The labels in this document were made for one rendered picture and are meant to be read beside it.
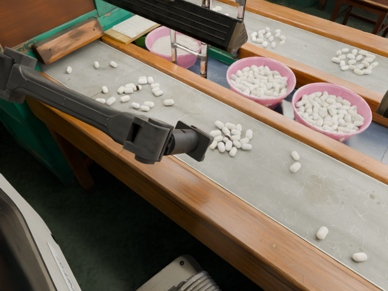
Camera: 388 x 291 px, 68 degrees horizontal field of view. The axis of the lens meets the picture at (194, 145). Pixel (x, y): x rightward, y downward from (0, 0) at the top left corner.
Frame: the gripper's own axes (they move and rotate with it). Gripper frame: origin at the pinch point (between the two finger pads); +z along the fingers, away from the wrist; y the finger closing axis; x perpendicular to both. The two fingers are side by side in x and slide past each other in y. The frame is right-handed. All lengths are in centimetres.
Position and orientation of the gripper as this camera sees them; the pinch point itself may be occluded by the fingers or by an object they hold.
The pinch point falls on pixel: (205, 140)
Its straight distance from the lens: 77.8
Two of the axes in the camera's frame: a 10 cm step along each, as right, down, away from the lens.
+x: -4.0, 8.8, 2.7
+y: -7.7, -4.8, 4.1
